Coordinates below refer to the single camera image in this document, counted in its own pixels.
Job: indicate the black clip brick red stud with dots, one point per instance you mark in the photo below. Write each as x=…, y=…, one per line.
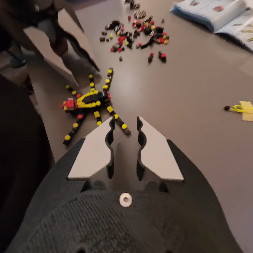
x=162, y=57

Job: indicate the light blue instruction booklet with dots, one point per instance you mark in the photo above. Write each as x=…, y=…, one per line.
x=217, y=15

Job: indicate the black angled lego brick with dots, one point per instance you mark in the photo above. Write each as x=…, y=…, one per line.
x=150, y=59

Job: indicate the yellow black lego spider model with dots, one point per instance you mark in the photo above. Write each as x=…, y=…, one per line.
x=89, y=99

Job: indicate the pile of loose lego pieces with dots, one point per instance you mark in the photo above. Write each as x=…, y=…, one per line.
x=121, y=39

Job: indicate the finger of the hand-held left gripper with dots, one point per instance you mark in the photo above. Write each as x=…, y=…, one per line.
x=49, y=55
x=71, y=25

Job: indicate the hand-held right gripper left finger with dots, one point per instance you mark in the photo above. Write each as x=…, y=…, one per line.
x=92, y=158

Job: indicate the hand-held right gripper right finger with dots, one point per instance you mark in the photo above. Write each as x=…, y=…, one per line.
x=158, y=158

